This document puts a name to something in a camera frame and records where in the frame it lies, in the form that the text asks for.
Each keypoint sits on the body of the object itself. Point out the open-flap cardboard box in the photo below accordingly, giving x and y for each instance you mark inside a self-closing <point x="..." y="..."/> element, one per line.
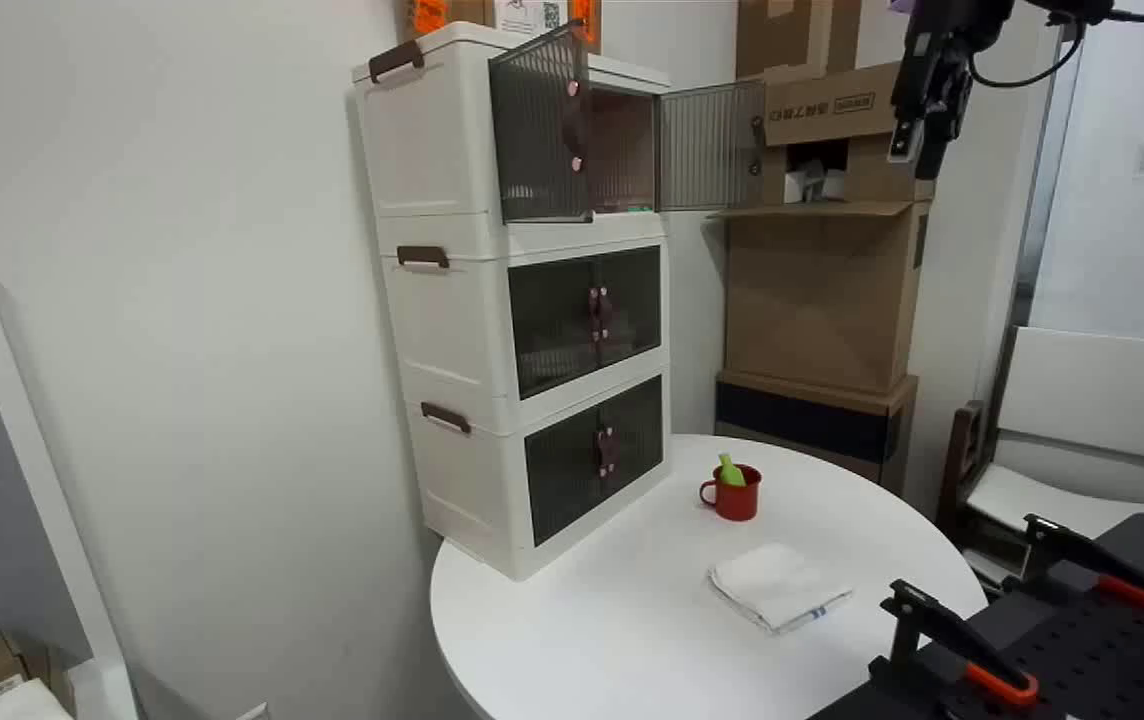
<point x="837" y="107"/>

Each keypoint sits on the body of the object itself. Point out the white three-tier storage cabinet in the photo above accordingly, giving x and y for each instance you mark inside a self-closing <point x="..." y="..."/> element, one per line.
<point x="444" y="147"/>

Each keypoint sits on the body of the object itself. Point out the orange cup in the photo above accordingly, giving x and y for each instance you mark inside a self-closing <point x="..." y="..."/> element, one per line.
<point x="738" y="502"/>

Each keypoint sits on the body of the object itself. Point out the small taped cardboard box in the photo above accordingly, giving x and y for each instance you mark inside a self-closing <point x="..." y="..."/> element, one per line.
<point x="786" y="33"/>

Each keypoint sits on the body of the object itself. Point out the white board panel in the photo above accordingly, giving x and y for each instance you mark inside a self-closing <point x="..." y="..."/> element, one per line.
<point x="1107" y="400"/>

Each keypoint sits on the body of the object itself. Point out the white folded cloth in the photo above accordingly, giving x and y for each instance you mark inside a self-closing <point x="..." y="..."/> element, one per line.
<point x="772" y="585"/>

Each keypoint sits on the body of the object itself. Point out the black and white device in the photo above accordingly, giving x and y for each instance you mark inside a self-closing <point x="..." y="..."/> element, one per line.
<point x="816" y="174"/>

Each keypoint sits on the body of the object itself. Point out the large brown cardboard box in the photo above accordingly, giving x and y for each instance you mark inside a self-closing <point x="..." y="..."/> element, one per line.
<point x="813" y="306"/>

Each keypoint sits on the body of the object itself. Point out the orange and white box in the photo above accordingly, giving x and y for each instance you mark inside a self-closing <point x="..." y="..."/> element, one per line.
<point x="430" y="15"/>

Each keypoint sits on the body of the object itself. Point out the green item in cup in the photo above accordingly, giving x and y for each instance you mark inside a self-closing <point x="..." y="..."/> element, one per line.
<point x="731" y="471"/>

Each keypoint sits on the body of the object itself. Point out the black red clamp tool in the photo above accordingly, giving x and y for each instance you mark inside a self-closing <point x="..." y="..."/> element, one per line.
<point x="1107" y="663"/>

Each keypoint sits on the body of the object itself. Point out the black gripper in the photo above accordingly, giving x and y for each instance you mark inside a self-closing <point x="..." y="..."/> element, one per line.
<point x="934" y="80"/>

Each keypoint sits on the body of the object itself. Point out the cardboard box with black band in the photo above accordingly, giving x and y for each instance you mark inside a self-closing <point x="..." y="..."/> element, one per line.
<point x="797" y="422"/>

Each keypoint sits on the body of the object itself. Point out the brown wooden chair part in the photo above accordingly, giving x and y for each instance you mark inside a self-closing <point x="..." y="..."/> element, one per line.
<point x="963" y="461"/>

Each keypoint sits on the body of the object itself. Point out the tinted cabinet door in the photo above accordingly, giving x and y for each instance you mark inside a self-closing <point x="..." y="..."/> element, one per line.
<point x="712" y="147"/>
<point x="539" y="135"/>

